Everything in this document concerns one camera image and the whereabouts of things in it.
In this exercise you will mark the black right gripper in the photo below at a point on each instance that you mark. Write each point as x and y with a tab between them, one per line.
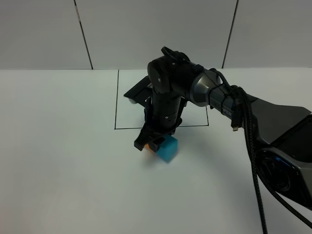
161	117

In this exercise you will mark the blue block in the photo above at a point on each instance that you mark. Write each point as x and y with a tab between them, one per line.
168	148

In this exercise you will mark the orange block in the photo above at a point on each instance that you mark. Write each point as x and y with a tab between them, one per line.
147	147

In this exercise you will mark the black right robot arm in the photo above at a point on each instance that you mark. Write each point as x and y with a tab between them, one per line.
280	135

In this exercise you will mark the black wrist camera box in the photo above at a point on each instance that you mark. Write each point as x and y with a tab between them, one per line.
140	92

